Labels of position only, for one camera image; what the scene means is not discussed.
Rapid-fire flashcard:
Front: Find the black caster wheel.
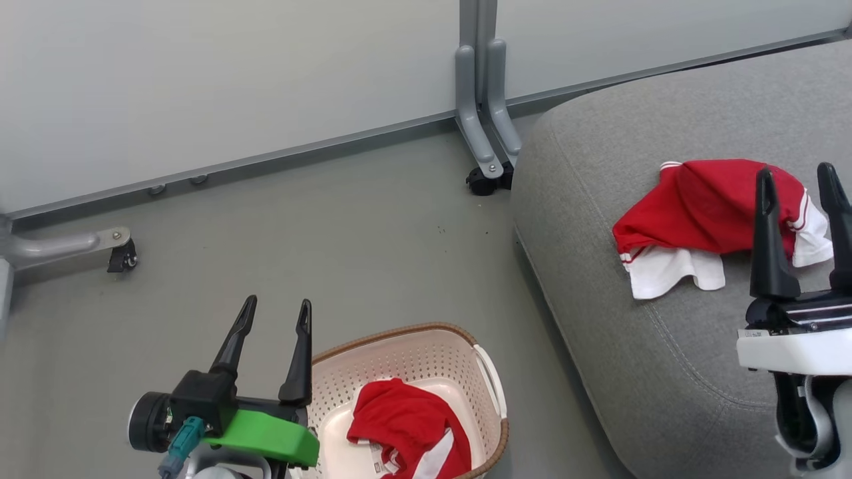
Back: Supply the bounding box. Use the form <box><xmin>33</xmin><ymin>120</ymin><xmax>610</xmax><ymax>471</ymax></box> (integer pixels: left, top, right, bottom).
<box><xmin>466</xmin><ymin>163</ymin><xmax>515</xmax><ymax>197</ymax></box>
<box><xmin>108</xmin><ymin>239</ymin><xmax>138</xmax><ymax>273</ymax></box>

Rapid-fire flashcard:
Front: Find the grey double partition foot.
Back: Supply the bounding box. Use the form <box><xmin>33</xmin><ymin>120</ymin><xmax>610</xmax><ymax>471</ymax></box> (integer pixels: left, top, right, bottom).
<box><xmin>455</xmin><ymin>39</ymin><xmax>523</xmax><ymax>180</ymax></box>

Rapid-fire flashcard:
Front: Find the grey fabric cushion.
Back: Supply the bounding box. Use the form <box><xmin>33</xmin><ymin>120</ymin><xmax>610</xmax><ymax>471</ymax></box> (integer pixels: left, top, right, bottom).
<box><xmin>511</xmin><ymin>40</ymin><xmax>852</xmax><ymax>479</ymax></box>

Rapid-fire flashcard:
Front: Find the black and green left gripper body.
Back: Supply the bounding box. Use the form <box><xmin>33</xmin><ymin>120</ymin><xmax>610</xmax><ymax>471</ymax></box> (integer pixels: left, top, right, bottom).
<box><xmin>170</xmin><ymin>369</ymin><xmax>321</xmax><ymax>468</ymax></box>

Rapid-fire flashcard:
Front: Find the red garment with white stripes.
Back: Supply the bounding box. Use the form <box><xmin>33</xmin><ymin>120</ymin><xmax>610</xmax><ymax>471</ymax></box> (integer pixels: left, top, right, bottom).
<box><xmin>346</xmin><ymin>378</ymin><xmax>472</xmax><ymax>479</ymax></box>

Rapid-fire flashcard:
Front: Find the grey table leg frame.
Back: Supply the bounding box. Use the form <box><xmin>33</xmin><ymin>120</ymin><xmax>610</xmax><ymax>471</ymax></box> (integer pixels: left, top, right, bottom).
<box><xmin>459</xmin><ymin>0</ymin><xmax>499</xmax><ymax>120</ymax></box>

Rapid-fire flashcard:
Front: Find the grey single partition foot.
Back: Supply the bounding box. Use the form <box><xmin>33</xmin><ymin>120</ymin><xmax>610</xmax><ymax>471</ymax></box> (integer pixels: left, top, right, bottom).
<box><xmin>0</xmin><ymin>226</ymin><xmax>132</xmax><ymax>273</ymax></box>

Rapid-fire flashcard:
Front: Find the teal connector cable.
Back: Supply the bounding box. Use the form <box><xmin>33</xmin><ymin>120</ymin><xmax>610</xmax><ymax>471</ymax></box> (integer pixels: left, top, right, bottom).
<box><xmin>158</xmin><ymin>416</ymin><xmax>206</xmax><ymax>479</ymax></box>

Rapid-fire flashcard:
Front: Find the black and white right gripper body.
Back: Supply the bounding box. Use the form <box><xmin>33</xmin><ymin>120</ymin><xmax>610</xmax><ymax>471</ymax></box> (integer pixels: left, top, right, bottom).
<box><xmin>736</xmin><ymin>287</ymin><xmax>852</xmax><ymax>377</ymax></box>

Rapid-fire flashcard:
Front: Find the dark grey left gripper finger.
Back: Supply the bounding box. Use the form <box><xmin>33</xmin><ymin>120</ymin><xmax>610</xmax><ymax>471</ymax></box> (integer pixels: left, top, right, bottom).
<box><xmin>210</xmin><ymin>295</ymin><xmax>258</xmax><ymax>383</ymax></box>
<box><xmin>278</xmin><ymin>299</ymin><xmax>314</xmax><ymax>408</ymax></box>

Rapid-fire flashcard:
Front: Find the cream perforated laundry basket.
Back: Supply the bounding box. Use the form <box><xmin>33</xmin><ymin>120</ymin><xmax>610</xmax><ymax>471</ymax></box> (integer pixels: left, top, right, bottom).
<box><xmin>293</xmin><ymin>323</ymin><xmax>510</xmax><ymax>479</ymax></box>

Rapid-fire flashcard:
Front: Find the red and white shirt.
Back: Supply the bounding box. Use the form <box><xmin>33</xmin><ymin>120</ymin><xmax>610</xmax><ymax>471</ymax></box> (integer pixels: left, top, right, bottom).
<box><xmin>612</xmin><ymin>158</ymin><xmax>834</xmax><ymax>300</ymax></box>

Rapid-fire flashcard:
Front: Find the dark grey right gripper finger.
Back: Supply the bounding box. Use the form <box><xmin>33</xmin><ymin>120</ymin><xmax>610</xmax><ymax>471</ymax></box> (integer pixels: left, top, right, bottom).
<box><xmin>750</xmin><ymin>168</ymin><xmax>801</xmax><ymax>300</ymax></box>
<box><xmin>817</xmin><ymin>162</ymin><xmax>852</xmax><ymax>291</ymax></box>

